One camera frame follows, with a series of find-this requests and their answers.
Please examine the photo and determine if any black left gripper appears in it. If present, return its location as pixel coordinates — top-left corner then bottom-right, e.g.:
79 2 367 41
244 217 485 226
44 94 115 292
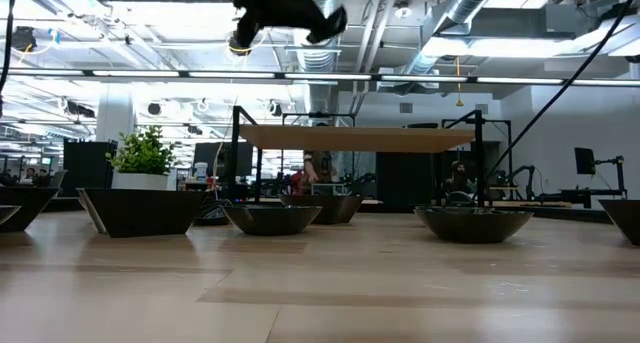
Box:
199 0 349 50

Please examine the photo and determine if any black round mini bowl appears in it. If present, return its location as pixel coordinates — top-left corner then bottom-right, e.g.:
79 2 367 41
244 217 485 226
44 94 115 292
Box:
278 193 365 226
219 203 324 236

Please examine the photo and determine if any black square mini plate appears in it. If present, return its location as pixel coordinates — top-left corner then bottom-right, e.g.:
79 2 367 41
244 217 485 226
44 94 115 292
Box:
76 187 210 239
0 185 62 233
597 197 640 247

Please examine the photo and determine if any black oval mini plate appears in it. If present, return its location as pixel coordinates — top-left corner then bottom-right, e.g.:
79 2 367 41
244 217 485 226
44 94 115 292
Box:
413 205 536 245

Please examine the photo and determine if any black computer monitor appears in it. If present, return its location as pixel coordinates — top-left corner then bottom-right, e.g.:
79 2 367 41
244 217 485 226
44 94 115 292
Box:
192 141 255 179

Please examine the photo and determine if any green plant in white pot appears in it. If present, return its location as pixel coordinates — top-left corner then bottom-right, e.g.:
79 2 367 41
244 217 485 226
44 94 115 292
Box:
105 125 177 191

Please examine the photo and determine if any black cabinet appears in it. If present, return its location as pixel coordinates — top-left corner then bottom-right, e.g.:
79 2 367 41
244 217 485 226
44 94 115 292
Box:
60 139 119 198

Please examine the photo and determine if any wooden-top table with black frame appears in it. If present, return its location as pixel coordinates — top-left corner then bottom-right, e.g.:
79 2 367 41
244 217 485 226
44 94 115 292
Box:
227 105 514 208

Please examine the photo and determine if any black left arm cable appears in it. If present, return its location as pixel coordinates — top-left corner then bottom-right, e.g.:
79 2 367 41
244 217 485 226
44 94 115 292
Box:
0 0 20 97

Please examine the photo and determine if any long black hanging cable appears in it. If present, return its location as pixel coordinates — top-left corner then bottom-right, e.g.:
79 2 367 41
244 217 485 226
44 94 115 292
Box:
483 0 640 182

